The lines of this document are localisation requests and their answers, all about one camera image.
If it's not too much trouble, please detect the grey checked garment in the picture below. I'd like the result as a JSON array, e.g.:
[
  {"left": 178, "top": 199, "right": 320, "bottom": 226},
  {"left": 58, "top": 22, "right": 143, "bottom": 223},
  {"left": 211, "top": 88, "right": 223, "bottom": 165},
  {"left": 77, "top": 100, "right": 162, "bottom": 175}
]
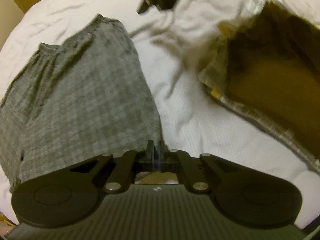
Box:
[{"left": 1, "top": 15, "right": 162, "bottom": 191}]

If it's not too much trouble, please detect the brown garment with plaid lining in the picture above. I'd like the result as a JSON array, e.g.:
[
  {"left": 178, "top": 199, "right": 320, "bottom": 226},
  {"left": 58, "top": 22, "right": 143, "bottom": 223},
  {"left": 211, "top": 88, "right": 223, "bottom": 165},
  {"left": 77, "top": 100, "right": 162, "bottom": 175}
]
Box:
[{"left": 198, "top": 0, "right": 319, "bottom": 172}]

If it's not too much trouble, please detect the white bed duvet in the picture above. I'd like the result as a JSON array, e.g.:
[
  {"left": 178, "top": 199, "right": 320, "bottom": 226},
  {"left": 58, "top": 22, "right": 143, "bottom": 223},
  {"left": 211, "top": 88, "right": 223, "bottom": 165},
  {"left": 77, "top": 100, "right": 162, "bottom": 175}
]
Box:
[{"left": 1, "top": 0, "right": 319, "bottom": 228}]

